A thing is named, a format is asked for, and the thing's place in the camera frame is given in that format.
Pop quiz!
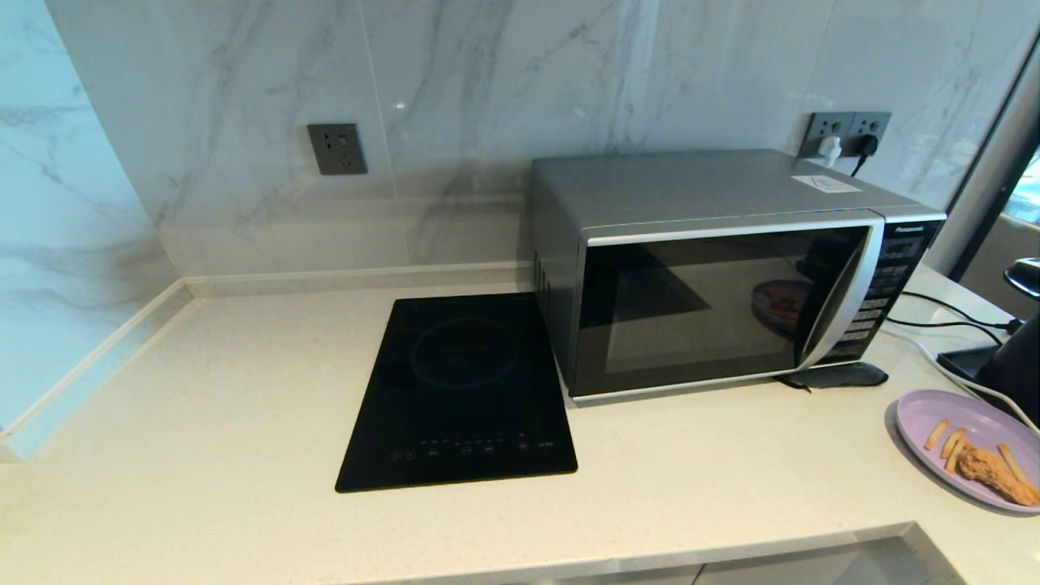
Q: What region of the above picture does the dark blue rubber mat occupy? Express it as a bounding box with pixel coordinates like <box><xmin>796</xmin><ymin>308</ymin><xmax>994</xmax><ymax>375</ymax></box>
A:
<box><xmin>776</xmin><ymin>362</ymin><xmax>889</xmax><ymax>392</ymax></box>

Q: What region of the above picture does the grey double wall socket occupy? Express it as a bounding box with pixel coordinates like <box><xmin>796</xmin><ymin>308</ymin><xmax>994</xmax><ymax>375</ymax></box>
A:
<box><xmin>799</xmin><ymin>111</ymin><xmax>892</xmax><ymax>159</ymax></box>

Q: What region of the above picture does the white paper sheet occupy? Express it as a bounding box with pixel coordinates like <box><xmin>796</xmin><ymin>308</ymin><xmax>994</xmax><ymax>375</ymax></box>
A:
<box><xmin>791</xmin><ymin>174</ymin><xmax>862</xmax><ymax>195</ymax></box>

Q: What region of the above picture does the long orange french fry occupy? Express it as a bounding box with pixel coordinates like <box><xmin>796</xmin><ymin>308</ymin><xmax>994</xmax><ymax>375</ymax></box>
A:
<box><xmin>998</xmin><ymin>442</ymin><xmax>1037</xmax><ymax>491</ymax></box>

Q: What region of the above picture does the black induction cooktop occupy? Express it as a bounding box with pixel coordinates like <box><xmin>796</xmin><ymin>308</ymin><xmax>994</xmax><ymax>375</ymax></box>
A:
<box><xmin>335</xmin><ymin>292</ymin><xmax>579</xmax><ymax>493</ymax></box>

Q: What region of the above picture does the black vertical frame strip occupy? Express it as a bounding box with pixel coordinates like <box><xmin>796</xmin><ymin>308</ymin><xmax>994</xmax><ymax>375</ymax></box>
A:
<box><xmin>945</xmin><ymin>37</ymin><xmax>1040</xmax><ymax>253</ymax></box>

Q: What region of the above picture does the purple plate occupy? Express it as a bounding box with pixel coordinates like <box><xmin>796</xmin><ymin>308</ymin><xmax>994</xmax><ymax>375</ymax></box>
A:
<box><xmin>895</xmin><ymin>388</ymin><xmax>1040</xmax><ymax>514</ymax></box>

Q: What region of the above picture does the silver microwave oven body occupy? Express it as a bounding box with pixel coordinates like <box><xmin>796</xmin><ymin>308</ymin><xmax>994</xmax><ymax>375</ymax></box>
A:
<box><xmin>531</xmin><ymin>149</ymin><xmax>947</xmax><ymax>403</ymax></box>

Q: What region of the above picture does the white power cable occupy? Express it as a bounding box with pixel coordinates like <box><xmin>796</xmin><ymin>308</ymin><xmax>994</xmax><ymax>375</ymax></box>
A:
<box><xmin>890</xmin><ymin>325</ymin><xmax>1040</xmax><ymax>429</ymax></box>

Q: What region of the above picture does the grey single wall socket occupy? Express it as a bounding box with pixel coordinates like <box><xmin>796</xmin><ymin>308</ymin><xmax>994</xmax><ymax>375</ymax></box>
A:
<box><xmin>307</xmin><ymin>123</ymin><xmax>368</xmax><ymax>176</ymax></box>

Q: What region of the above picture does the brown fried chicken piece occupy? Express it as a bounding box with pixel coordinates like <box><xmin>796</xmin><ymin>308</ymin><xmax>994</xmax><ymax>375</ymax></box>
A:
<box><xmin>956</xmin><ymin>447</ymin><xmax>1039</xmax><ymax>507</ymax></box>

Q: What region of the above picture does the black countertop appliance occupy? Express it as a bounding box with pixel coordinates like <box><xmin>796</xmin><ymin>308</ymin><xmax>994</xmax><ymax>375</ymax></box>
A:
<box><xmin>937</xmin><ymin>257</ymin><xmax>1040</xmax><ymax>423</ymax></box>

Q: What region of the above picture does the thin black power cable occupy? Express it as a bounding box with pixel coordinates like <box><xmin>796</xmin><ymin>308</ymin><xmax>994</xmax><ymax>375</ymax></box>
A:
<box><xmin>886</xmin><ymin>317</ymin><xmax>1007</xmax><ymax>346</ymax></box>
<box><xmin>900</xmin><ymin>290</ymin><xmax>1026</xmax><ymax>334</ymax></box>

